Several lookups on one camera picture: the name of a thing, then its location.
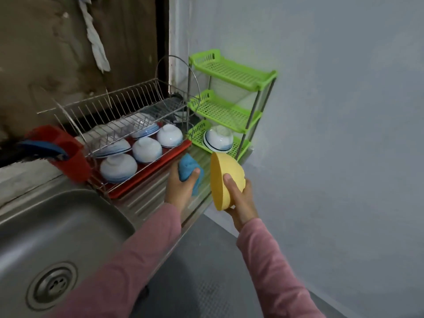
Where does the person's right hand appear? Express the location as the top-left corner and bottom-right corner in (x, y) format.
(223, 173), (261, 233)

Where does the person's left hand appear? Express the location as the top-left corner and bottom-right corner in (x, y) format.
(164, 165), (201, 211)

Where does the blue cleaning cloth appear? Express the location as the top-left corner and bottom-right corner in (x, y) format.
(178, 153), (201, 195)

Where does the stack of white bowls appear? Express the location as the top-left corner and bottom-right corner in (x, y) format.
(204, 124), (235, 150)

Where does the blue rice paddle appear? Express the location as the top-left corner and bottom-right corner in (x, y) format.
(16, 139), (68, 160)

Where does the person's left forearm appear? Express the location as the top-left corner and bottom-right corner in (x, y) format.
(46, 203), (183, 318)

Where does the person's right forearm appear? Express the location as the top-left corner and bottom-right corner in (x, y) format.
(236, 218), (327, 318)

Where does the red plastic cutlery cup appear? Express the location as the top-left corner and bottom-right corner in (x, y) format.
(23, 125), (94, 185)

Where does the green plastic shelf rack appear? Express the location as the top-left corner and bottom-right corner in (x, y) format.
(187, 49), (278, 162)

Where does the stainless steel sink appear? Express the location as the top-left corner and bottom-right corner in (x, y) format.
(0, 144), (256, 318)

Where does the white hanging cloth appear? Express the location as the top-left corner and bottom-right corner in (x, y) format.
(74, 0), (111, 73)

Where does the weathered wooden board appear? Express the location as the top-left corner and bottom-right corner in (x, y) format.
(0, 0), (170, 168)

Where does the wire dish rack red tray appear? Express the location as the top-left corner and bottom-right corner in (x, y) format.
(87, 139), (193, 200)

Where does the metal wire dish rack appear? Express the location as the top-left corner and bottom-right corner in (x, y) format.
(36, 55), (201, 197)

